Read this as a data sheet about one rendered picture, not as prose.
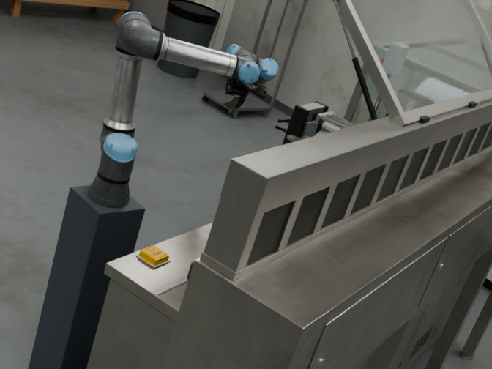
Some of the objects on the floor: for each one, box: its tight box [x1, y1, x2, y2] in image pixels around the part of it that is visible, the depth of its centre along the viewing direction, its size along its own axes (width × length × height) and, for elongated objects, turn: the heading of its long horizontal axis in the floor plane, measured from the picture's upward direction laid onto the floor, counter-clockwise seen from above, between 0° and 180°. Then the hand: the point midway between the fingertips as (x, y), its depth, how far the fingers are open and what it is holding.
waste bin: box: [157, 0, 220, 78], centre depth 772 cm, size 52×52×66 cm
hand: (231, 95), depth 312 cm, fingers open, 14 cm apart
